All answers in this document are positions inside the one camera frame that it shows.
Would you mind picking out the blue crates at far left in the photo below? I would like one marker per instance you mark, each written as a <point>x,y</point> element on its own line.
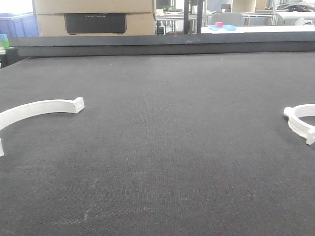
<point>18,25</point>

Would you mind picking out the green translucent cup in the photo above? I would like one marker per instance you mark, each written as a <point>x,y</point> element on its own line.
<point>4,41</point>

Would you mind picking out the light blue tray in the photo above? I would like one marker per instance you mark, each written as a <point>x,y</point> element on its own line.
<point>224,27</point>

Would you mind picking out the large white pipe clamp half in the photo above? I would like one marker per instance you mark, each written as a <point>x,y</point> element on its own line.
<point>37,108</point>

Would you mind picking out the grey office chair back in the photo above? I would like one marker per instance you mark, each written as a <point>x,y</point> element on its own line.
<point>227,18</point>

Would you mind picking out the dark grey table back rail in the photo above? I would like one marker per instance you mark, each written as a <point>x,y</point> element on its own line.
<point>181,44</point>

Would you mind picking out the cardboard box with black print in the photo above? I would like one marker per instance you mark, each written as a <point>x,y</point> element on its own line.
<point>136,24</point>

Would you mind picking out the pink cube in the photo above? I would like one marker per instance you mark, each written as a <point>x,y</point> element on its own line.
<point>219,24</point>

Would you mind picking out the white pipe clamp with stub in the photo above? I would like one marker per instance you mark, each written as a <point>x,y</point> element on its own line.
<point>298,126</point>

